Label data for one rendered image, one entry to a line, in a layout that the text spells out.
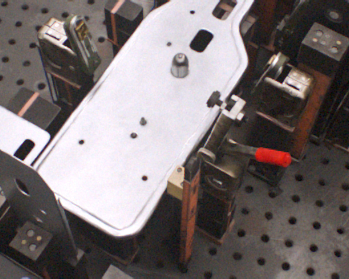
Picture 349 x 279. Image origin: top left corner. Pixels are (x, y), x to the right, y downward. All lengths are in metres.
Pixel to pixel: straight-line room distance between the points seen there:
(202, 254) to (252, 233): 0.11
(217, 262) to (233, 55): 0.43
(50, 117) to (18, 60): 0.43
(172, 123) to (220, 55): 0.17
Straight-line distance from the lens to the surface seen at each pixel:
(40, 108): 1.37
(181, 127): 1.31
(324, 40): 1.29
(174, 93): 1.35
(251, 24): 1.46
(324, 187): 1.62
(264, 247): 1.56
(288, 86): 1.29
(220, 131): 1.14
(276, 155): 1.14
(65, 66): 1.41
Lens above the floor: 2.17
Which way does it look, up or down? 64 degrees down
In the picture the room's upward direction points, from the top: 1 degrees clockwise
